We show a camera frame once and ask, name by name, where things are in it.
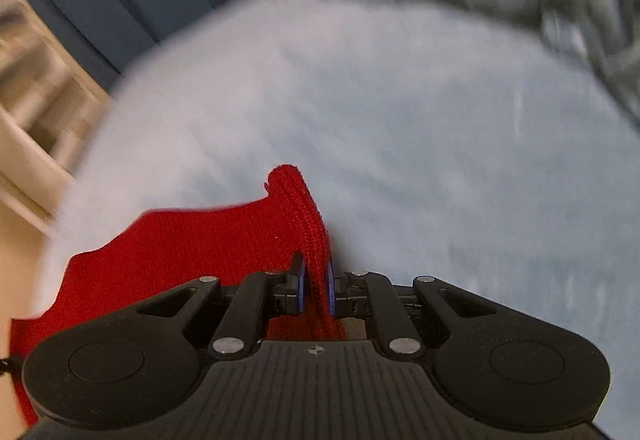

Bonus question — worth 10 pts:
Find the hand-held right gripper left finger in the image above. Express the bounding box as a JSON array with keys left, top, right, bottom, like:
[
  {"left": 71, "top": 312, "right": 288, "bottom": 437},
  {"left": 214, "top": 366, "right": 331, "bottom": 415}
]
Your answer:
[{"left": 132, "top": 251, "right": 307, "bottom": 362}]

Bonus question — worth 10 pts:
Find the red knit sweater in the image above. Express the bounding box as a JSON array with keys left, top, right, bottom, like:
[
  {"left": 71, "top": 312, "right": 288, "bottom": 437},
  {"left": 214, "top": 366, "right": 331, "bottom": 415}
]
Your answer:
[{"left": 9, "top": 164, "right": 351, "bottom": 427}]

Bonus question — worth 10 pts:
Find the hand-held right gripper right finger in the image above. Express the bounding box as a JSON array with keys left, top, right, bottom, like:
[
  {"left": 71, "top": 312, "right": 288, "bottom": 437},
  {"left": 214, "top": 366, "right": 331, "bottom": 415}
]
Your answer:
[{"left": 324, "top": 260, "right": 482, "bottom": 362}]

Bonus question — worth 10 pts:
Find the white drawer shelf unit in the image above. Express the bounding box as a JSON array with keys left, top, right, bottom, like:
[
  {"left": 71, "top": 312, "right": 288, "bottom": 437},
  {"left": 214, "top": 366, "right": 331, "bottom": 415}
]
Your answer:
[{"left": 0, "top": 0, "right": 112, "bottom": 236}]

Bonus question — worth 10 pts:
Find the light blue bed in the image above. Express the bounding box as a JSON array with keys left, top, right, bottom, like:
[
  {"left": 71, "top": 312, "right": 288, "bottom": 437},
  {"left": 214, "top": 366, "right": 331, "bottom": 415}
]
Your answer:
[{"left": 37, "top": 0, "right": 640, "bottom": 440}]

